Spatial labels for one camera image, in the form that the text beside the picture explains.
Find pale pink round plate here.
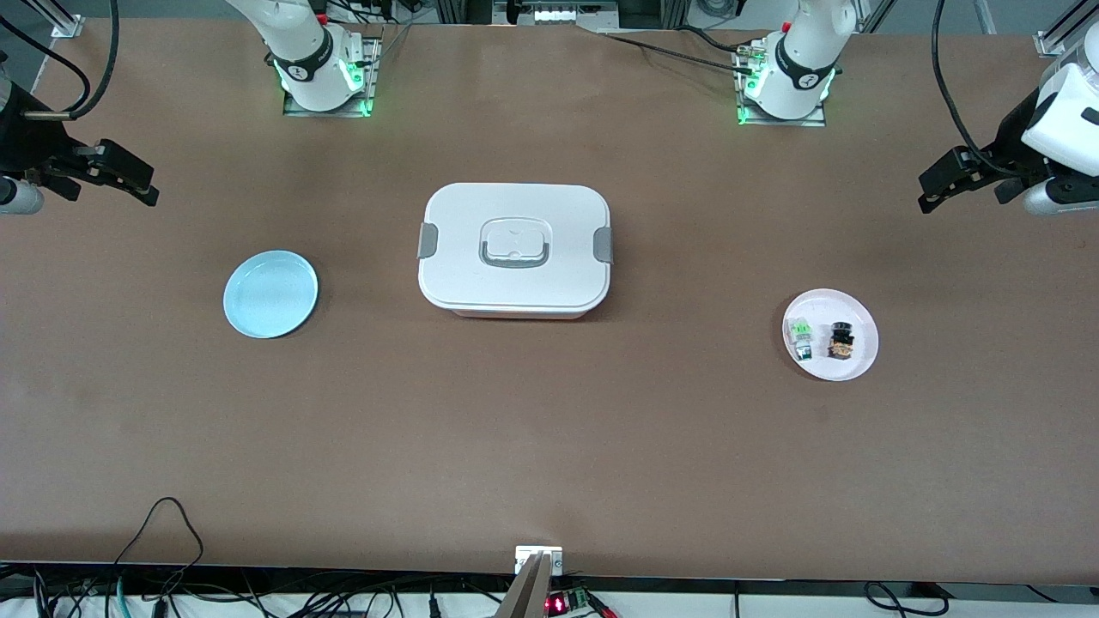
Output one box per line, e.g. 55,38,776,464
782,288,879,382

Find light blue round plate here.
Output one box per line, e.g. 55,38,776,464
223,250,319,339

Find white lidded storage box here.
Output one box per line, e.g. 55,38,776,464
417,182,615,321

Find circuit board with red display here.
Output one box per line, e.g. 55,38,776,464
544,587,595,616

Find aluminium frame profile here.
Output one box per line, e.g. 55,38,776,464
50,0,88,40
1034,0,1099,58

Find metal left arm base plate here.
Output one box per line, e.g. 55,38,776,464
736,43,828,128

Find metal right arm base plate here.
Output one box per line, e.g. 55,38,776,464
282,33,384,118

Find black cable across table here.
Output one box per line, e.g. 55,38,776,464
574,24,758,75

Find black looped thin cable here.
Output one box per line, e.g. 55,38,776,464
110,496,205,593

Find black coiled cable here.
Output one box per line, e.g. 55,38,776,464
862,581,947,618

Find white metal table bracket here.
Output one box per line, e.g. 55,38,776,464
514,545,564,576

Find grey camera mount bar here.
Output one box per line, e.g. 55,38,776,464
496,554,556,618

